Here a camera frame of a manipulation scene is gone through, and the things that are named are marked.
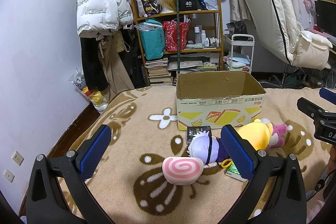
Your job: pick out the cardboard box with yellow print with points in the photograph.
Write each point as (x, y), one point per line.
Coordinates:
(216, 99)

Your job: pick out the cream folded mattress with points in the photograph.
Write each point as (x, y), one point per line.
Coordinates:
(276, 27)

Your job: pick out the red patterned gift bag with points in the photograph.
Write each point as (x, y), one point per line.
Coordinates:
(170, 31)

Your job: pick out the small black card box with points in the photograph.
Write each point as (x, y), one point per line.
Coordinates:
(197, 131)

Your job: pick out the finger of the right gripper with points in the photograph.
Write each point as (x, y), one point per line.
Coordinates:
(328, 95)
(312, 110)

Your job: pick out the white cosmetic bottles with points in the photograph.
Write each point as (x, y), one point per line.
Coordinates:
(203, 41)

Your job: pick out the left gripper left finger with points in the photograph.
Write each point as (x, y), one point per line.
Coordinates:
(45, 199)

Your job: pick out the black box marked 40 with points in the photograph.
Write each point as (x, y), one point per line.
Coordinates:
(187, 5)

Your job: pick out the yellow ring keychain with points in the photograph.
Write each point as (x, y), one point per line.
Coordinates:
(226, 163)

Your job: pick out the white rolling cart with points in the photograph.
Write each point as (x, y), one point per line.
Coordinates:
(240, 52)

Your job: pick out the white wall socket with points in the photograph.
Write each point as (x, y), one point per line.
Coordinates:
(17, 158)

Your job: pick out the teal paper bag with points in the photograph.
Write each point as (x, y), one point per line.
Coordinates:
(152, 38)

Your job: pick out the yellow round plush toy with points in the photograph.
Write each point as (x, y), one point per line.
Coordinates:
(258, 133)

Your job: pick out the stack of books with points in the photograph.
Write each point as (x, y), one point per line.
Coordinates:
(158, 73)

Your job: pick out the pink bear plush toy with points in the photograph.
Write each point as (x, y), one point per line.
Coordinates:
(276, 134)

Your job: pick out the green thin pole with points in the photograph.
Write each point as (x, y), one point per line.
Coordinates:
(178, 38)

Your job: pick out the white puffer jacket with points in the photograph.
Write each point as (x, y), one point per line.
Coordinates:
(97, 18)

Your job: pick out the wooden shelf rack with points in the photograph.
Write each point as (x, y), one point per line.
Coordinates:
(209, 20)

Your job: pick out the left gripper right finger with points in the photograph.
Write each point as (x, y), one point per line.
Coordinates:
(286, 202)

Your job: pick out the white haired purple plush doll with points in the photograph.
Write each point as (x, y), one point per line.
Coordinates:
(208, 148)

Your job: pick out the person right hand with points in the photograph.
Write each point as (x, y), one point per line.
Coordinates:
(332, 160)

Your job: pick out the pink swirl plush roll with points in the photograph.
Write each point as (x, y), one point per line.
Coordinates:
(182, 170)

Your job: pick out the beige hanging coat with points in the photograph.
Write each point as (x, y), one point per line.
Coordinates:
(114, 70)

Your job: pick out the plastic bag of toys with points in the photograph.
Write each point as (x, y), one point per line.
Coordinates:
(94, 96)

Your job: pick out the green tissue packet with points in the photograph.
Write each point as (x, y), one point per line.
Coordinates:
(233, 172)

